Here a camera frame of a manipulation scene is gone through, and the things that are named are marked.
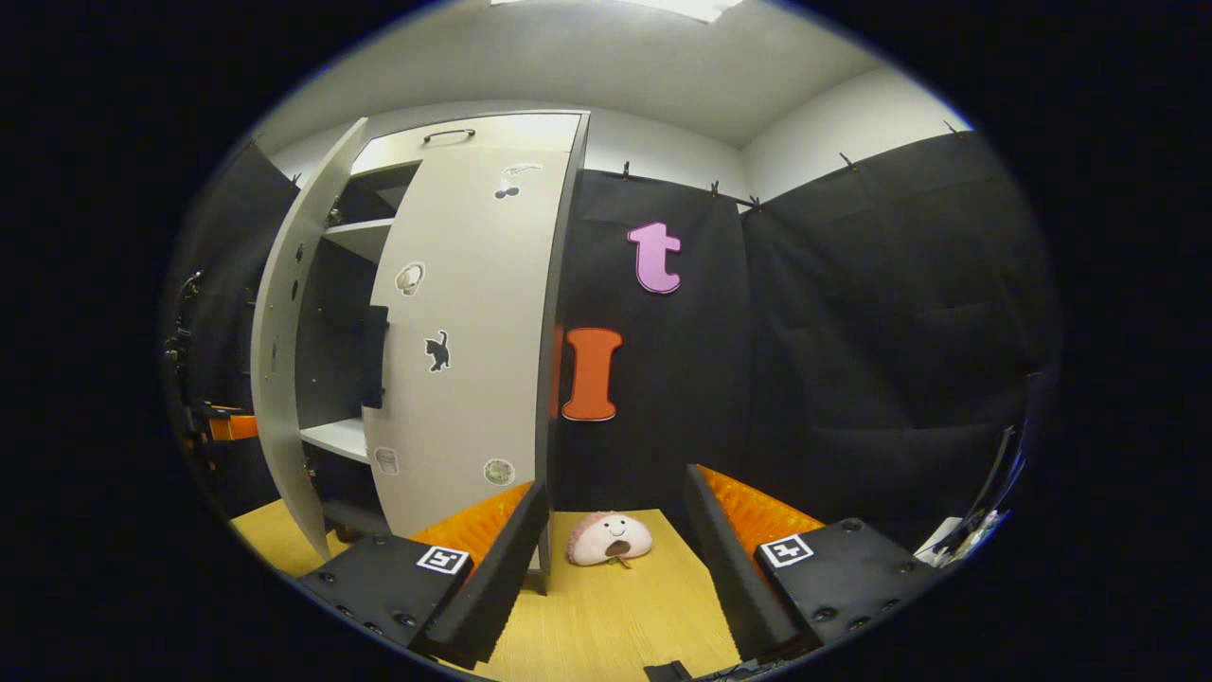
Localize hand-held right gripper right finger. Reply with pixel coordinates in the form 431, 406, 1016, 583
684, 463, 945, 663

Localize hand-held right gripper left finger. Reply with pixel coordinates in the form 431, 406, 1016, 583
296, 480, 551, 666

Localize cabinet door with cat sticker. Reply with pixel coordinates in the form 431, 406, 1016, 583
363, 142, 574, 541

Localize cabinet door with phone sticker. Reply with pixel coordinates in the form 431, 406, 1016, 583
250, 117, 370, 560

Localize pink plush toy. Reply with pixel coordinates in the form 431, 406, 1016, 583
566, 511, 654, 569

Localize black backdrop cloth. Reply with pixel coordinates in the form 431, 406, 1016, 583
161, 131, 1061, 555

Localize white cabinet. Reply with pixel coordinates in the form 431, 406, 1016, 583
294, 111, 591, 596

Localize wide ceiling light panel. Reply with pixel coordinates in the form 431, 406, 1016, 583
490, 0, 744, 26

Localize black cabinet door handle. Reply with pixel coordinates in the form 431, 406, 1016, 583
360, 305, 391, 410

